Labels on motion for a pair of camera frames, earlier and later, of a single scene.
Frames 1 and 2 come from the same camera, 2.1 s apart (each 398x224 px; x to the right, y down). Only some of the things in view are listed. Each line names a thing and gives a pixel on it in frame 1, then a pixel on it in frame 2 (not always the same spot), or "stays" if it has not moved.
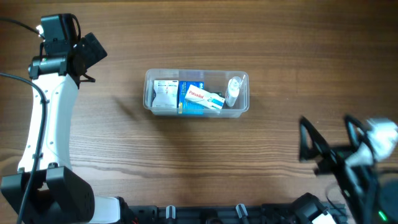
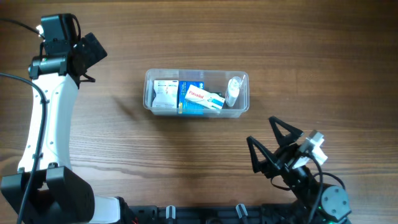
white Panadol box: x=197 y=96 stays
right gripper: x=334 y=156 -> x=284 y=156
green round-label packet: x=219 y=93 stays
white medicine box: x=166 y=93 stays
